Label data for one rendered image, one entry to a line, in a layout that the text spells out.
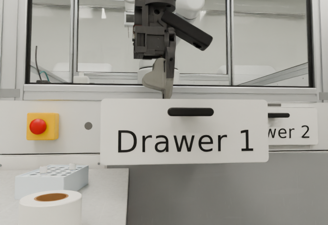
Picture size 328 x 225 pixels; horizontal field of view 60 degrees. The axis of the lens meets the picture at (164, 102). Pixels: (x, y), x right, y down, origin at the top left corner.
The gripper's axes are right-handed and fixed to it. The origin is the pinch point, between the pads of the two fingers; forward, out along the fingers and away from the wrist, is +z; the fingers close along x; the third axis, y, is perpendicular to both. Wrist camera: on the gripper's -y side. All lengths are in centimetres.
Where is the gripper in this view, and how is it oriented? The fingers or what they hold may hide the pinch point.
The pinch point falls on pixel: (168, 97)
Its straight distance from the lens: 59.2
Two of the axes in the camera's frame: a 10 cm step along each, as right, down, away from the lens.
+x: 1.5, -0.5, -9.9
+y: -9.9, -0.1, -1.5
